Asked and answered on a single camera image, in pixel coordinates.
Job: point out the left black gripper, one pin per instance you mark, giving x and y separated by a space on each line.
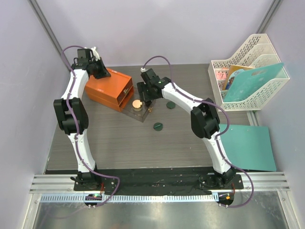
102 70

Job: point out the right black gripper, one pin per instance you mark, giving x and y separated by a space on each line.
142 86

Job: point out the gold lid cream jar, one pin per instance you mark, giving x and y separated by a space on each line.
137 105

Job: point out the green round puff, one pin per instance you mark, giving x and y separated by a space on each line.
170 105

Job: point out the clear drawer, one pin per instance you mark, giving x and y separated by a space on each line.
126 90
126 106

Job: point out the orange drawer organizer box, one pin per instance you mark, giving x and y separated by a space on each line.
107 90

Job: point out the green puff with strap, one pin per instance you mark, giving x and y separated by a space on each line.
158 126

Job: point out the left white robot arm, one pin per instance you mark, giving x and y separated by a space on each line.
73 119

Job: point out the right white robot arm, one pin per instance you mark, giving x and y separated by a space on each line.
204 119

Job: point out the pink booklet in holder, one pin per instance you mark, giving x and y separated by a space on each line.
221 77

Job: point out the yellow book in holder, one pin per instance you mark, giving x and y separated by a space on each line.
234 70

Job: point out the teal plastic folder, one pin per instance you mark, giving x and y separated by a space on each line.
248 82

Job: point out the teal clipboard on table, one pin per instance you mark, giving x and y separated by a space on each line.
249 147

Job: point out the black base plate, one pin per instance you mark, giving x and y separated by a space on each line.
162 181

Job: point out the white slotted cable duct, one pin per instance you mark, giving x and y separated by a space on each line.
95 198

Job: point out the aluminium rail frame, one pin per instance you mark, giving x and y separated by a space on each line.
258 181

